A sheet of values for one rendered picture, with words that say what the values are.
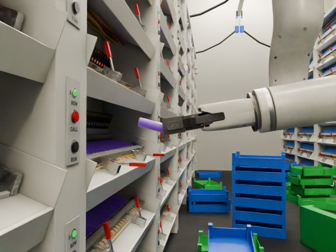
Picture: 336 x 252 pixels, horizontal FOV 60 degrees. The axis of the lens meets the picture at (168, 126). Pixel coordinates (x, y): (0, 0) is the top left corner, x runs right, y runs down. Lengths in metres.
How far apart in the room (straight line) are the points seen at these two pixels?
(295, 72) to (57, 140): 0.49
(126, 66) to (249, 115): 0.67
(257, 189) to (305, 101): 1.30
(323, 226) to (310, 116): 1.18
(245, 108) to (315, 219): 1.26
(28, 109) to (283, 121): 0.41
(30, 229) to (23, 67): 0.18
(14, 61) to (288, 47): 0.48
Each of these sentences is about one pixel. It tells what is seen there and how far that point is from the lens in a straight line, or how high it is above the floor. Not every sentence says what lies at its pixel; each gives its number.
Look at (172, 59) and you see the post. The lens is 1.81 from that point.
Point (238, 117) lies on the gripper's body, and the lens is 0.53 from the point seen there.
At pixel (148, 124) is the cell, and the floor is 0.62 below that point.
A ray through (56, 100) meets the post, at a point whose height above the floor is 0.65.
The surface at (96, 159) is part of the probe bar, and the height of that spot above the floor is 0.55.
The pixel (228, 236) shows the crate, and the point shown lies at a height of 0.10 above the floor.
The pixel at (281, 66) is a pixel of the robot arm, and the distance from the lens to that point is 0.67.
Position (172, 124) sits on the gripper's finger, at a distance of 0.56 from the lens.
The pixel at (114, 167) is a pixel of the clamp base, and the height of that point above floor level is 0.53.
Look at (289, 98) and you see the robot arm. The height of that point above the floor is 0.67.
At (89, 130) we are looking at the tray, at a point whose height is 0.61.
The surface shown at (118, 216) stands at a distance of 0.90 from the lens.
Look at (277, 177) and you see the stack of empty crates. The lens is 1.80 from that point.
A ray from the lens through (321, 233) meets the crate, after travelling 1.72.
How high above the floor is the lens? 0.61
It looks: 1 degrees up
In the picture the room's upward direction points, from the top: straight up
